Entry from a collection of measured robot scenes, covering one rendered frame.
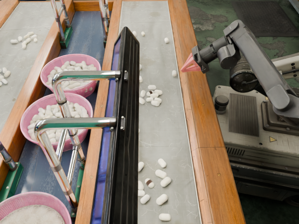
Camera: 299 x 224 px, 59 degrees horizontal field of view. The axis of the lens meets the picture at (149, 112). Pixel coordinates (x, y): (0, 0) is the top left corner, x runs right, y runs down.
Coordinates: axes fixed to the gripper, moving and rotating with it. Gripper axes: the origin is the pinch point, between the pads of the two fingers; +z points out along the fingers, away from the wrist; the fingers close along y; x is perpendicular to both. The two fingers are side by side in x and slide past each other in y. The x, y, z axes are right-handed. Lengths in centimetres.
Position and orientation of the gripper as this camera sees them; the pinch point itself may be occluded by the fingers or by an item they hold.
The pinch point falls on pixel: (183, 70)
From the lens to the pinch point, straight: 106.1
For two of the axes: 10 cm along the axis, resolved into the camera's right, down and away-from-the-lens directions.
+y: 0.0, 7.3, -6.8
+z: -7.7, 4.4, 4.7
